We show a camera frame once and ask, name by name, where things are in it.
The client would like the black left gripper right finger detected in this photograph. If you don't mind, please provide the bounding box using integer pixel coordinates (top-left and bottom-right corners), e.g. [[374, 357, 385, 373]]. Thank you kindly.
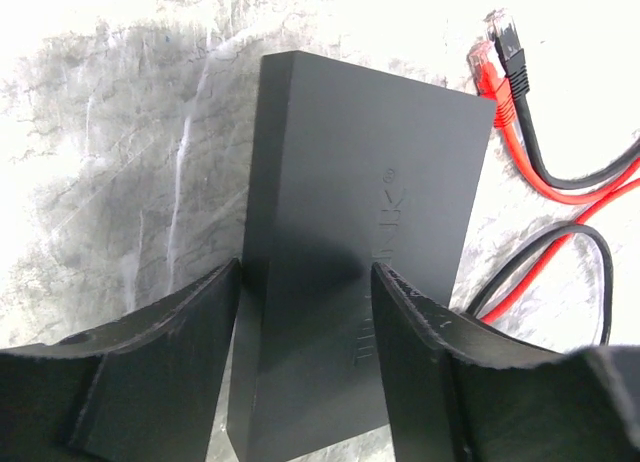
[[371, 264, 639, 461]]

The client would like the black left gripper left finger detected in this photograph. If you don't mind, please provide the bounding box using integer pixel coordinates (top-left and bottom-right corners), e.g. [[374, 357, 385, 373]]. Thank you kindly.
[[1, 260, 241, 461]]

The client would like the black network switch box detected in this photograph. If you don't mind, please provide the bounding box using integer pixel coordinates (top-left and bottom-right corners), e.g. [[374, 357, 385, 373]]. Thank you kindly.
[[227, 51, 496, 461]]

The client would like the short red ethernet cable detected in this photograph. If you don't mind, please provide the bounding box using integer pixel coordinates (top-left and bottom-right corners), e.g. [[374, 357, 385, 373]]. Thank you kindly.
[[467, 39, 640, 326]]

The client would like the short black ethernet cable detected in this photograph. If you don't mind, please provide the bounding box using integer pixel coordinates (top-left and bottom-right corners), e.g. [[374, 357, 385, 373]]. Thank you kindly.
[[462, 9, 640, 348]]

